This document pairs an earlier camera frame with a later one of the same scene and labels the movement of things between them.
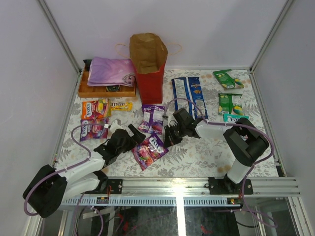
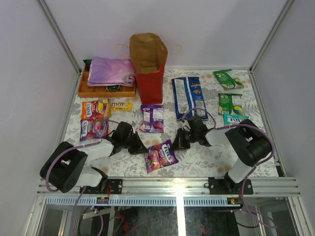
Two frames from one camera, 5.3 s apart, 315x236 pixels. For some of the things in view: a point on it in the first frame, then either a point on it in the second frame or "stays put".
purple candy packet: (148, 150) to (159, 156)
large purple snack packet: (153, 119) stays put
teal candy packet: (233, 118) stays put
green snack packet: (230, 103) stays put
